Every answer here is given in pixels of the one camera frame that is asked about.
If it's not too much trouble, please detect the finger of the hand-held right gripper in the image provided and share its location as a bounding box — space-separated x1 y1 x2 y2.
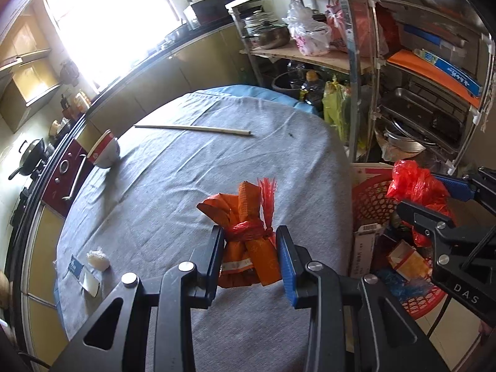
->
433 166 496 218
396 199 496 246

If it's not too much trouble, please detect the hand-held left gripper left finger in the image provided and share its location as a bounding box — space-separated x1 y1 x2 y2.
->
50 225 226 372

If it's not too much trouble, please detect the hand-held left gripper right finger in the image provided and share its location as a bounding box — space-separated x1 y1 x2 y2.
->
275 225 450 372

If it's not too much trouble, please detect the red plastic bag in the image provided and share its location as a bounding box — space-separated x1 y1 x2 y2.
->
387 160 458 247

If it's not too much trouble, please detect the orange white cardboard box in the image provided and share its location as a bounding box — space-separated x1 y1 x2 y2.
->
387 240 433 282

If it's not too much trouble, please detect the red plastic basket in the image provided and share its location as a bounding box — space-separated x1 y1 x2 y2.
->
351 176 451 321

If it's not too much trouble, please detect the orange mesh bag bundle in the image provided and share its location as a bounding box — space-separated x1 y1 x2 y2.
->
197 178 283 290

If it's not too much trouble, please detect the blue plastic bag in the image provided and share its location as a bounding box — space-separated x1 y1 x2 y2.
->
378 267 432 300

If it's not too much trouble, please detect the long white box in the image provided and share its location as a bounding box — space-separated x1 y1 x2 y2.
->
349 223 383 280

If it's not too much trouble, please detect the white cardboard sheet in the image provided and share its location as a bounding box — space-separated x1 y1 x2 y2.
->
351 162 396 187

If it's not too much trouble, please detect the steel tray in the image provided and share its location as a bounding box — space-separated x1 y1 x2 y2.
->
378 87 466 153

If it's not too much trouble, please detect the crumpled white tissue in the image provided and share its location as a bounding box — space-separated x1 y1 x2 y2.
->
86 249 111 271

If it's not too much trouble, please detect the long blue box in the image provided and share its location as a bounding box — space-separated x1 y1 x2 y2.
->
413 48 485 99

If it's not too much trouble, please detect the orange board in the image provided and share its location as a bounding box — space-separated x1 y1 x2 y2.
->
387 48 482 110

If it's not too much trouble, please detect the blue and white wrapper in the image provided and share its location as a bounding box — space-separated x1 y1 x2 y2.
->
71 254 102 298

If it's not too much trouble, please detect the long thin bamboo stick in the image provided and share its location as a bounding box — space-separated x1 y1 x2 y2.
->
134 124 253 138

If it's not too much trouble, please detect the metal kitchen rack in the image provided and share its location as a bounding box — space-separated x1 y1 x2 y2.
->
225 0 496 176

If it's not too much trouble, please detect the yellow green plastic bag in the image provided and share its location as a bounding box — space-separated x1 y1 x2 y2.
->
321 79 352 145

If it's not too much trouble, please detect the red white bowl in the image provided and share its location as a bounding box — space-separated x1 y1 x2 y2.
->
86 129 115 160
92 135 121 170

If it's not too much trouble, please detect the cooking oil bottle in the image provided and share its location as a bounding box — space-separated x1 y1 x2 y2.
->
300 70 325 106

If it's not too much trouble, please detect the blue table cover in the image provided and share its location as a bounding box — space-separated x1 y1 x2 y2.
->
192 84 323 117

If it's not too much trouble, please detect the dark red oven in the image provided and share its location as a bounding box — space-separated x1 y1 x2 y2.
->
41 139 94 218

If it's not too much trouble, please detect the red bag on rack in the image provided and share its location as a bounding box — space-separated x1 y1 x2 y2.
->
325 2 389 54

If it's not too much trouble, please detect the large steel wok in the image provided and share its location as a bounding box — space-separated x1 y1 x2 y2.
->
403 0 486 29

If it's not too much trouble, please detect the black wok with lid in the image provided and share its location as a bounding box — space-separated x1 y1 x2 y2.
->
8 139 47 181

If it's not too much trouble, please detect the white pink plastic bag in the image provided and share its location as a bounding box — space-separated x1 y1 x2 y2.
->
285 0 334 56

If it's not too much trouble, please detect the steel pot with glass lid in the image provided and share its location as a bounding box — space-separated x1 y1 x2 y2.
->
242 11 291 50

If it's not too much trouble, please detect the black microwave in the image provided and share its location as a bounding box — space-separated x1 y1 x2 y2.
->
184 0 239 29

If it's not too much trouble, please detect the bright window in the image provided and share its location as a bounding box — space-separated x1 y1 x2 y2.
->
42 0 176 91

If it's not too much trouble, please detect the black cable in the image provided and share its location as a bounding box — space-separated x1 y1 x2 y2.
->
426 294 452 340

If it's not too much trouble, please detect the yellow wall cabinet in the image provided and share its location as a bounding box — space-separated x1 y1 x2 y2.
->
0 11 63 133

